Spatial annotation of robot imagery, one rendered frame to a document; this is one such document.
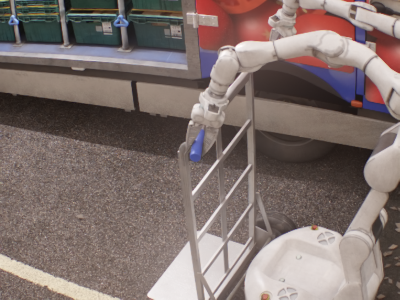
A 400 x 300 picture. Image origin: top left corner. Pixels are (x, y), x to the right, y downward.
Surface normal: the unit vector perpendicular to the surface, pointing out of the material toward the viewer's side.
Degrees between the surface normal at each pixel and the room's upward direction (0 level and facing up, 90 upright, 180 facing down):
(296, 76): 90
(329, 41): 33
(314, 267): 0
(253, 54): 88
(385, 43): 90
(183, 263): 0
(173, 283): 0
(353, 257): 90
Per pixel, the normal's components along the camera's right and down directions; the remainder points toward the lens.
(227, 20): -0.33, 0.62
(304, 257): -0.07, -0.77
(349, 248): -0.52, 0.56
